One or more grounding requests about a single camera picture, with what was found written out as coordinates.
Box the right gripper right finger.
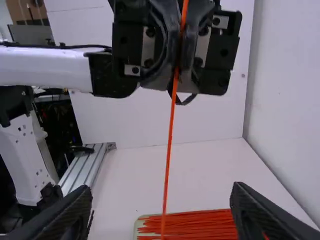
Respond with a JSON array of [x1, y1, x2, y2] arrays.
[[229, 181, 320, 240]]

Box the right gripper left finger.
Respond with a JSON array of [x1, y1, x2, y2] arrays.
[[6, 184, 95, 240]]

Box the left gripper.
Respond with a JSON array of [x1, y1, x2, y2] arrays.
[[108, 0, 243, 96]]

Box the orange cable tie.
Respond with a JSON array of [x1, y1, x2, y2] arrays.
[[159, 0, 190, 237]]

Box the silver rails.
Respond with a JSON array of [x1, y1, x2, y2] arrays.
[[56, 141, 118, 201]]

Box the row of orange cable ties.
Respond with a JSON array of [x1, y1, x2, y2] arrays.
[[136, 208, 238, 240]]

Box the black cable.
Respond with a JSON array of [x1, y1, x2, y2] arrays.
[[0, 40, 114, 51], [174, 92, 200, 107]]

